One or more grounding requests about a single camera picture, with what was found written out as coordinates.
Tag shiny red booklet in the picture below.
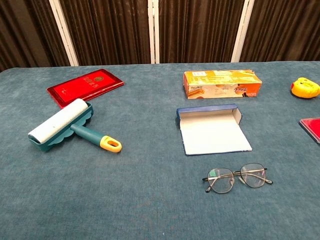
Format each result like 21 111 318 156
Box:
46 68 125 110

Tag red ink pad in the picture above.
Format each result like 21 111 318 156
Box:
298 117 320 144

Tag yellow duck tape measure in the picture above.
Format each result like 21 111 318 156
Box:
290 77 320 99

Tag teal lint roller yellow handle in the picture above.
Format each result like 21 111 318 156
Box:
27 98 123 154

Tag blue cardboard glasses case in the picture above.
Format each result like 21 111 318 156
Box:
176 103 253 156

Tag metal-frame eyeglasses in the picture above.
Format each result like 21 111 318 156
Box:
201 162 274 195

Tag orange cardboard box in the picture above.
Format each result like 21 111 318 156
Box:
183 69 263 100

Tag teal table cloth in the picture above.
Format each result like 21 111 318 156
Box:
0 61 320 240

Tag cream slotted metal rail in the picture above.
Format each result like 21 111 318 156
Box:
48 0 80 67
230 0 256 63
147 0 160 64

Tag brown pleated curtain panel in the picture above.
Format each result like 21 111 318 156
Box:
58 0 152 66
158 0 246 64
239 0 320 63
0 0 72 73

